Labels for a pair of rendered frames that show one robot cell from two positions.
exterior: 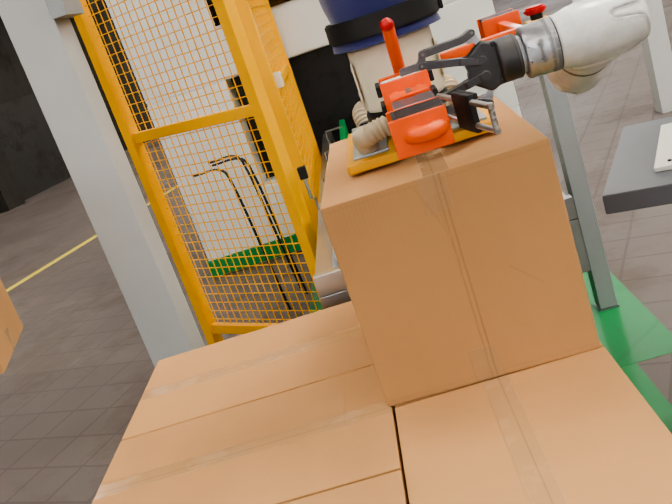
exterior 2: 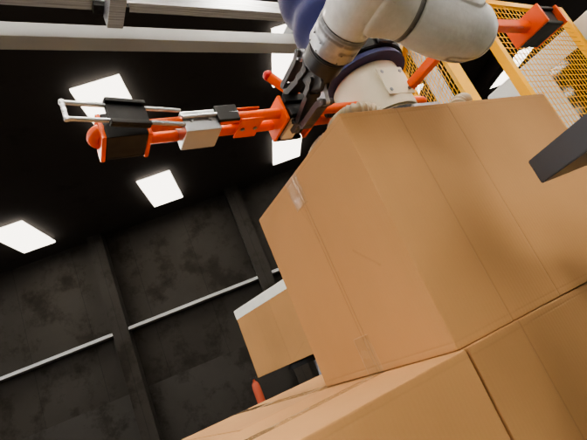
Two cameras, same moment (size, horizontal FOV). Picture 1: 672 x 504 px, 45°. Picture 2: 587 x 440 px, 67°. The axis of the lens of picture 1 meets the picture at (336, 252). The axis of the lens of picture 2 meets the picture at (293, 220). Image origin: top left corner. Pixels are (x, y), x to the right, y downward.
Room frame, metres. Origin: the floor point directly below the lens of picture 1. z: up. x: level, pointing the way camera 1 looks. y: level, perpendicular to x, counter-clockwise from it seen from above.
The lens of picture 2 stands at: (0.78, -0.81, 0.61)
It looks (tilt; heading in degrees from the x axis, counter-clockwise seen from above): 17 degrees up; 51
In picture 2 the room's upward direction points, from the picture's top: 23 degrees counter-clockwise
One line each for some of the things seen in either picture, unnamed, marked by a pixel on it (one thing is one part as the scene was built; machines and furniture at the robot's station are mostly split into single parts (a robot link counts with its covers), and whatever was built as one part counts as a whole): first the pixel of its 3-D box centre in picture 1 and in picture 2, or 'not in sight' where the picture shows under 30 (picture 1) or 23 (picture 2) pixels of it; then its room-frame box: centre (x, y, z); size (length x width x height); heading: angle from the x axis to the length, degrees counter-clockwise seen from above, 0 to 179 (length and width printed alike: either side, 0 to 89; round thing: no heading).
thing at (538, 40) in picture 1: (536, 49); (337, 37); (1.35, -0.43, 1.08); 0.09 x 0.06 x 0.09; 173
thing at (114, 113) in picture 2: (460, 105); (160, 111); (1.09, -0.22, 1.08); 0.31 x 0.03 x 0.05; 6
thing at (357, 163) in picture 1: (369, 139); not in sight; (1.64, -0.14, 0.98); 0.34 x 0.10 x 0.05; 173
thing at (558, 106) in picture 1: (573, 170); not in sight; (2.52, -0.82, 0.50); 0.07 x 0.07 x 1.00; 85
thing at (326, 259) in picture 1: (332, 202); not in sight; (3.19, -0.05, 0.50); 2.31 x 0.05 x 0.19; 175
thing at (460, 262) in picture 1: (445, 231); (439, 233); (1.62, -0.23, 0.74); 0.60 x 0.40 x 0.40; 173
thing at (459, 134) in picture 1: (458, 110); not in sight; (1.62, -0.33, 0.98); 0.34 x 0.10 x 0.05; 173
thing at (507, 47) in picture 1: (493, 63); (319, 67); (1.36, -0.35, 1.08); 0.09 x 0.07 x 0.08; 83
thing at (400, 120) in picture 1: (419, 127); (122, 136); (1.04, -0.15, 1.08); 0.08 x 0.07 x 0.05; 173
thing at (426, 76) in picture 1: (406, 91); (291, 117); (1.38, -0.20, 1.08); 0.10 x 0.08 x 0.06; 83
